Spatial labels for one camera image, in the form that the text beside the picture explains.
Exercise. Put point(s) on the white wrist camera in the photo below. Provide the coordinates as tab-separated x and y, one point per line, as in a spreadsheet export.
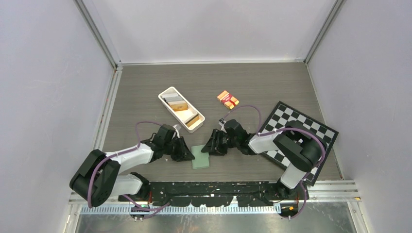
177	128
222	123

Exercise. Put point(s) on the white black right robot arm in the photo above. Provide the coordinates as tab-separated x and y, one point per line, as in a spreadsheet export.
303	148

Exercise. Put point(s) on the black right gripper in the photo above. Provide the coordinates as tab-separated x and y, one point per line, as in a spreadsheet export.
213	148

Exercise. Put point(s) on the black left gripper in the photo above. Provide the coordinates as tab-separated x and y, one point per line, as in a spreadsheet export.
183	154

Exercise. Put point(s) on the mint green card holder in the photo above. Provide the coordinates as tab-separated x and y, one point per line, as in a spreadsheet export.
201	159

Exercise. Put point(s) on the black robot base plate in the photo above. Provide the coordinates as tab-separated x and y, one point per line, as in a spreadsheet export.
214	194

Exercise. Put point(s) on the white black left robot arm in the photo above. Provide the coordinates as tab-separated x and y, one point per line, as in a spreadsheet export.
101	176

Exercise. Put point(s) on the red orange small box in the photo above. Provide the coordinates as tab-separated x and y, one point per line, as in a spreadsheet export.
228	100

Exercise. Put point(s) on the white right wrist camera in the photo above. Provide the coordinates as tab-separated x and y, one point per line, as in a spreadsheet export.
222	123

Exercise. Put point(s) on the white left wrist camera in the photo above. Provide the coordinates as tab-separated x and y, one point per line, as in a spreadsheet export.
177	128

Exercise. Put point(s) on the gold credit card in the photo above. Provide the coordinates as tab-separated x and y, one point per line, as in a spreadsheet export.
178	105

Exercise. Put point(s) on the aluminium frame rail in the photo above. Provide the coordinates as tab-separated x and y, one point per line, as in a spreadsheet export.
323	191

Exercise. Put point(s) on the white rectangular plastic tray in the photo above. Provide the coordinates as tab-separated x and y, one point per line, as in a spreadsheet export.
185	113

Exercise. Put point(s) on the black white chessboard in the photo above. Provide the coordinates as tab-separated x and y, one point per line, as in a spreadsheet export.
283	113

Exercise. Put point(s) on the grey credit card stack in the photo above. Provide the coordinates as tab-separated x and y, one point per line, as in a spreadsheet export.
171	97

